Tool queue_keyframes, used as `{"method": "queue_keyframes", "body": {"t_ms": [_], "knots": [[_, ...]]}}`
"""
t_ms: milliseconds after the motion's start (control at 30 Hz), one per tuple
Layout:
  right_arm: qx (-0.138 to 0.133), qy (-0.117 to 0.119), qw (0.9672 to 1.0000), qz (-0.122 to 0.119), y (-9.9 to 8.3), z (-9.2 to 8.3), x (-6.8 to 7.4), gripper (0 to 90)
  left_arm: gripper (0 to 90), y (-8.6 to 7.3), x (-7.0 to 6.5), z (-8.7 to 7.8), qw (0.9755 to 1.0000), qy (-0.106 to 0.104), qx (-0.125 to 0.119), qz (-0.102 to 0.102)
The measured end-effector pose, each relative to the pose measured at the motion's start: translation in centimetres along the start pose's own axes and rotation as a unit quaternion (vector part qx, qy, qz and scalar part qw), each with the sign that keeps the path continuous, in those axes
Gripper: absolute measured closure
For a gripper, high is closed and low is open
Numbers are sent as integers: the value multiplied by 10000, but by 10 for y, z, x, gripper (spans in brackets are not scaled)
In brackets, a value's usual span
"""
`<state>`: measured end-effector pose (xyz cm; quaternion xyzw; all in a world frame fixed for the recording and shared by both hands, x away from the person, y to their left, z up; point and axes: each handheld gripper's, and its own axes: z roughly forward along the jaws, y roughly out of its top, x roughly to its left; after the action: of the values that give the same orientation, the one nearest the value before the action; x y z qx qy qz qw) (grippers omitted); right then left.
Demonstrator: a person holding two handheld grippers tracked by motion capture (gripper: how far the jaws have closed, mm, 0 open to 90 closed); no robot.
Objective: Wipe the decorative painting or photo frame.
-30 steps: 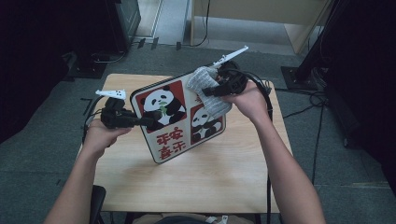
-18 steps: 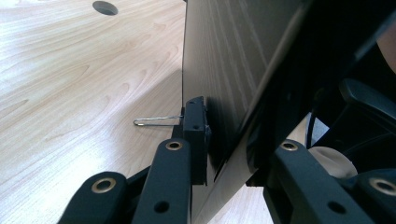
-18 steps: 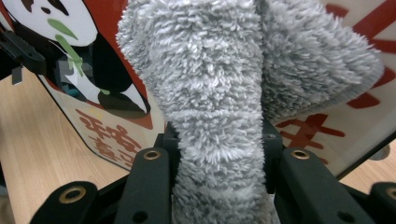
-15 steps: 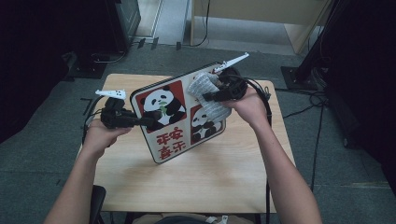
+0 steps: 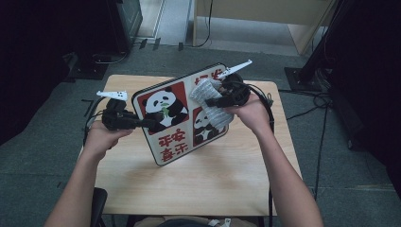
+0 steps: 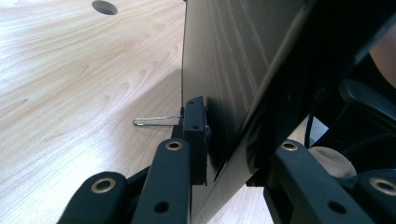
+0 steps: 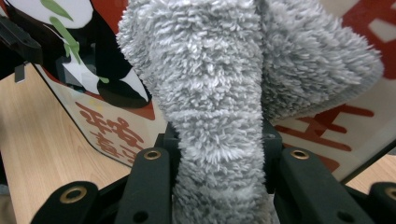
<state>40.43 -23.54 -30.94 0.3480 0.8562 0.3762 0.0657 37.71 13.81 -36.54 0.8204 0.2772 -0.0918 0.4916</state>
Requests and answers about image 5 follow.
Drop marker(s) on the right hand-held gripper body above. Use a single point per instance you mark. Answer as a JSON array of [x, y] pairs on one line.
[[238, 91]]

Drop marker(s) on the black computer case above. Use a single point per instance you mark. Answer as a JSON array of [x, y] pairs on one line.
[[124, 22]]

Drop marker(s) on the black curtain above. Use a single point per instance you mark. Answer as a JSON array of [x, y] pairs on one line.
[[41, 47], [372, 78]]

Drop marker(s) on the grey fluffy cloth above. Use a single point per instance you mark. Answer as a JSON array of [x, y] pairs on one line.
[[216, 118]]

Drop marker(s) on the light wooden cabinet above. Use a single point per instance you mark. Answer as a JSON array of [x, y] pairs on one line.
[[252, 9]]

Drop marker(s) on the black metal stand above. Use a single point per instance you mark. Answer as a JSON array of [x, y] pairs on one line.
[[310, 71]]

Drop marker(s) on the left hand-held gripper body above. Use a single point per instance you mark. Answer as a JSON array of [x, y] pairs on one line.
[[118, 119]]

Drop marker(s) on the person's right hand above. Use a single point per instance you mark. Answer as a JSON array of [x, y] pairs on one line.
[[253, 115]]

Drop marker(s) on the black chair armrest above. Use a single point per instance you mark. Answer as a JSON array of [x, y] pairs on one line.
[[98, 203]]

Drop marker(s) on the person's left hand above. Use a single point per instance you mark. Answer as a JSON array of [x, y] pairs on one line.
[[99, 140]]

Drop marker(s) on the person's dark clothing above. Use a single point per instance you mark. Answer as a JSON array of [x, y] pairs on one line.
[[183, 224]]

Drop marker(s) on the black flat stand base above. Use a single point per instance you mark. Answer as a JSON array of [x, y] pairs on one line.
[[88, 71]]

